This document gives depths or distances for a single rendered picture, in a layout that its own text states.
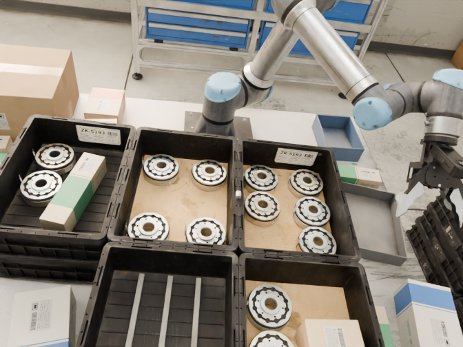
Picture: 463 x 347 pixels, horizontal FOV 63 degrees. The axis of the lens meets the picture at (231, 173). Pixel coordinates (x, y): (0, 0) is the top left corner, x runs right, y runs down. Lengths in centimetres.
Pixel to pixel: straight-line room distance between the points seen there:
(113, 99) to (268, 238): 82
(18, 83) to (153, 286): 82
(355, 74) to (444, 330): 68
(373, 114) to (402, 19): 329
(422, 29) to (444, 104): 335
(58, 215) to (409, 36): 380
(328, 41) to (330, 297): 62
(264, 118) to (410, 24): 280
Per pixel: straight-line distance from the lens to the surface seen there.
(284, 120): 164
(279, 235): 106
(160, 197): 109
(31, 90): 138
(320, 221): 109
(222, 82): 129
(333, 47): 96
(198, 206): 107
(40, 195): 110
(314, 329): 87
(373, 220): 139
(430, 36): 439
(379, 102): 90
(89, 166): 110
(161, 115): 156
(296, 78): 308
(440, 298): 121
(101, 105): 149
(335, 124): 168
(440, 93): 99
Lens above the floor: 167
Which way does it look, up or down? 46 degrees down
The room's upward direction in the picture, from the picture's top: 12 degrees clockwise
